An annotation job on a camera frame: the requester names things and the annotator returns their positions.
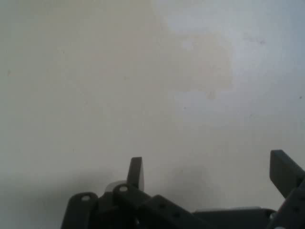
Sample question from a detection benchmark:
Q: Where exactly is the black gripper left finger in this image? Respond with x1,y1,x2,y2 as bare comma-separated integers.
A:
60,156,212,229

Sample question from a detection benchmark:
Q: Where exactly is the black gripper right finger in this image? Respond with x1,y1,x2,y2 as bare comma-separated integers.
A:
266,149,305,229

